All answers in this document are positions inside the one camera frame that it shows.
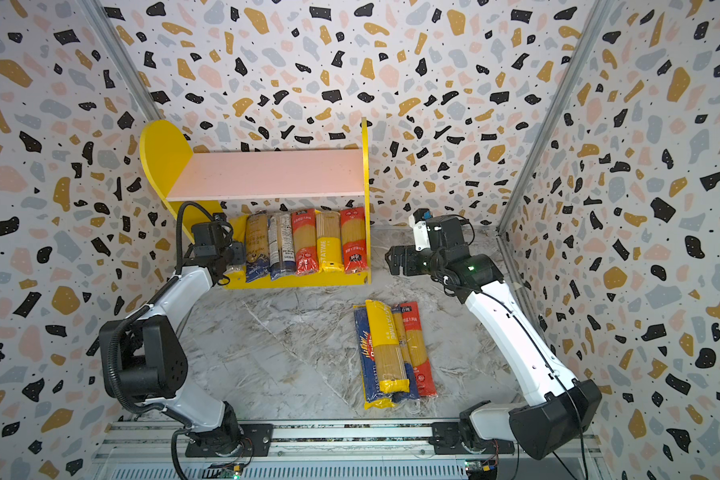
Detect clear spaghetti bag Chinese text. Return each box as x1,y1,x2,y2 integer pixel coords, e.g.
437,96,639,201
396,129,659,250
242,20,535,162
245,213,270,283

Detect clear bag white label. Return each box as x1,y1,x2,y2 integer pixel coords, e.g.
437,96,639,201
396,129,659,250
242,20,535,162
268,212,296,280

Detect red spaghetti bag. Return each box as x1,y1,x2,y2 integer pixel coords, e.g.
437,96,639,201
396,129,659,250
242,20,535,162
340,207,368,274
291,209,319,276
399,301,437,397

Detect blue-top spaghetti bag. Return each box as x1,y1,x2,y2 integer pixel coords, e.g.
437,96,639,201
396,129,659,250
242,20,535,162
392,306,420,403

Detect yellow Pastatime bag tall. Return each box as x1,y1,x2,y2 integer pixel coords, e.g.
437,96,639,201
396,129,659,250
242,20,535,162
316,211,344,272

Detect blue Barilla spaghetti bag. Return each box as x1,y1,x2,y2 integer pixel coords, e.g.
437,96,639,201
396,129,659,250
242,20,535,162
353,306,395,410

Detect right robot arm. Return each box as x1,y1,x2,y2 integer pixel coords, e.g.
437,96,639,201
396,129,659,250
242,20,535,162
385,208,602,460

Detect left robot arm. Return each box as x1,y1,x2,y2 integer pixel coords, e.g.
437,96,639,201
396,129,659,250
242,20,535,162
99,214,244,456

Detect yellow shelf pink blue boards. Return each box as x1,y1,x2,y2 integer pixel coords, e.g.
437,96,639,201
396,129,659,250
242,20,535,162
139,117,373,291

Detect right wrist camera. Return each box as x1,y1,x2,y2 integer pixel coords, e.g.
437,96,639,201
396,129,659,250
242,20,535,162
408,208,432,251

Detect metal base rail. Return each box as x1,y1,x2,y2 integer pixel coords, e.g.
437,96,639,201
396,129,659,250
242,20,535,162
88,419,585,479

